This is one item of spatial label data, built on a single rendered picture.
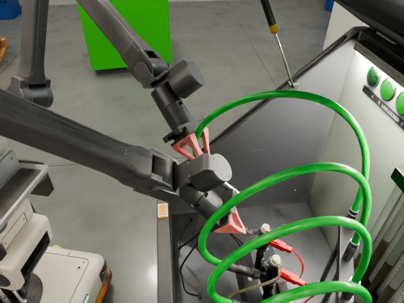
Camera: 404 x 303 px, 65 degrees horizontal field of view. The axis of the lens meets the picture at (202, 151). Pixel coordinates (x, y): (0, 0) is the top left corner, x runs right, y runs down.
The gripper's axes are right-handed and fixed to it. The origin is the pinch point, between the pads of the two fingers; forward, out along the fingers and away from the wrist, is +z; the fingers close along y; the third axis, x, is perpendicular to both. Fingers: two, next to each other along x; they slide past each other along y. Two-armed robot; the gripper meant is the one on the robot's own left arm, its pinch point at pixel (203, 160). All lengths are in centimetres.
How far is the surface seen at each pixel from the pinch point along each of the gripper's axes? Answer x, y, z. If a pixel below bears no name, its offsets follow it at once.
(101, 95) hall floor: 223, 162, -116
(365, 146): -30.0, 8.2, 13.2
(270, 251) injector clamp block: 4.3, 9.6, 29.4
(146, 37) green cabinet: 179, 226, -155
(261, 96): -21.2, -0.3, -4.9
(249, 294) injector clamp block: 5.8, -3.4, 32.5
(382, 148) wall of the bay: -28.4, 23.3, 18.3
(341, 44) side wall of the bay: -30.2, 33.4, -7.8
